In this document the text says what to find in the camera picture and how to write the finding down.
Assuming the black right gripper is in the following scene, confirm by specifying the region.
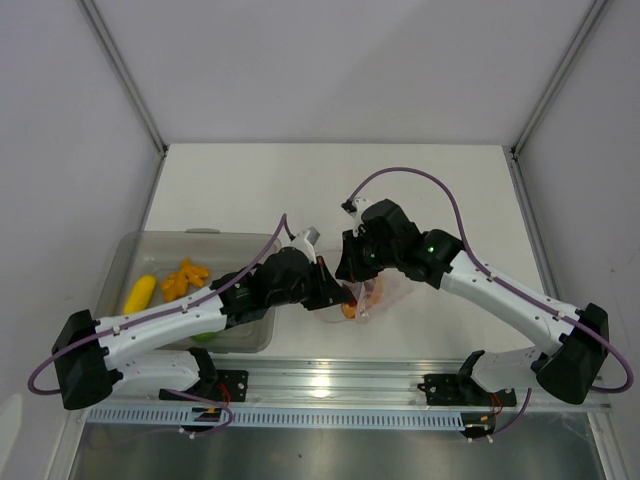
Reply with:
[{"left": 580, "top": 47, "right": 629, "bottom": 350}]
[{"left": 335, "top": 228, "right": 401, "bottom": 284}]

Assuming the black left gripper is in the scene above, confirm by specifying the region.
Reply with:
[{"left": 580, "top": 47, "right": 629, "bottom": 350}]
[{"left": 268, "top": 255, "right": 351, "bottom": 310}]

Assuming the orange red toy hot dog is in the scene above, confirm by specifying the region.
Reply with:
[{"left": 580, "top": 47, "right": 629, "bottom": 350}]
[{"left": 340, "top": 277, "right": 384, "bottom": 323}]

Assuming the clear pink zip top bag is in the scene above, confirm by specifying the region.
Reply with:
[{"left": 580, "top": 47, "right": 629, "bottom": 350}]
[{"left": 313, "top": 269, "right": 414, "bottom": 324}]

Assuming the green toy lime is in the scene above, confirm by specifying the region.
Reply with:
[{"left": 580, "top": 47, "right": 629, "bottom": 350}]
[{"left": 191, "top": 332, "right": 216, "bottom": 342}]

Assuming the yellow toy fruit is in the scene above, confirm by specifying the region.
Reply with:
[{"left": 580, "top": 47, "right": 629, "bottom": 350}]
[{"left": 123, "top": 275, "right": 157, "bottom": 315}]

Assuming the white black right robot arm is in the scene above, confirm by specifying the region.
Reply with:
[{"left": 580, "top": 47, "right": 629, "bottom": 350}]
[{"left": 336, "top": 199, "right": 609, "bottom": 405}]

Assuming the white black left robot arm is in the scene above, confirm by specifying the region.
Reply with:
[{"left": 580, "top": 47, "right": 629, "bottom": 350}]
[{"left": 51, "top": 247, "right": 353, "bottom": 410}]

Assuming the orange toy food piece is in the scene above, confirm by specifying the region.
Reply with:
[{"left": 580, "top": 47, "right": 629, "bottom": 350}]
[{"left": 160, "top": 258, "right": 210, "bottom": 303}]

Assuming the clear grey plastic bin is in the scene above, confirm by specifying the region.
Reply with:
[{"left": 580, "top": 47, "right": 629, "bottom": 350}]
[{"left": 93, "top": 230, "right": 275, "bottom": 354}]

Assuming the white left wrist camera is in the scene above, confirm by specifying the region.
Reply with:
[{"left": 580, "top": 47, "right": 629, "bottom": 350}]
[{"left": 291, "top": 227, "right": 320, "bottom": 251}]

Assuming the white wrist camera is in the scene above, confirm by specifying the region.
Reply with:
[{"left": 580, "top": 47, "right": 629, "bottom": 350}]
[
  {"left": 291, "top": 227, "right": 320, "bottom": 251},
  {"left": 341, "top": 197, "right": 374, "bottom": 237}
]

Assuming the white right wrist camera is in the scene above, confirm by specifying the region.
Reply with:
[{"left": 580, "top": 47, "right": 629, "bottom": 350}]
[{"left": 341, "top": 197, "right": 374, "bottom": 237}]

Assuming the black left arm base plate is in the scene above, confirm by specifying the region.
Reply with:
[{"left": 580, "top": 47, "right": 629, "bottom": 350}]
[{"left": 211, "top": 370, "right": 249, "bottom": 403}]

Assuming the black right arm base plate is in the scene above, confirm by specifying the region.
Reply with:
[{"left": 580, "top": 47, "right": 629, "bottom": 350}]
[{"left": 417, "top": 373, "right": 517, "bottom": 407}]

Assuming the white slotted cable duct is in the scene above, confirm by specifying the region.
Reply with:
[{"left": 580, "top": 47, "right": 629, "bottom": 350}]
[{"left": 88, "top": 404, "right": 465, "bottom": 431}]

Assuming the right aluminium frame post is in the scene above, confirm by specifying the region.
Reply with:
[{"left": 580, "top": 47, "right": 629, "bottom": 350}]
[{"left": 508, "top": 0, "right": 614, "bottom": 157}]

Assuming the aluminium frame post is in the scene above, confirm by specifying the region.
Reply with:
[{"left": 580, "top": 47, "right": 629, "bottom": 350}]
[
  {"left": 508, "top": 0, "right": 614, "bottom": 157},
  {"left": 78, "top": 0, "right": 168, "bottom": 157}
]

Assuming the left aluminium frame post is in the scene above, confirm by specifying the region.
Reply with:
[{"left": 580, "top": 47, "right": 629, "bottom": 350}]
[{"left": 78, "top": 0, "right": 168, "bottom": 157}]

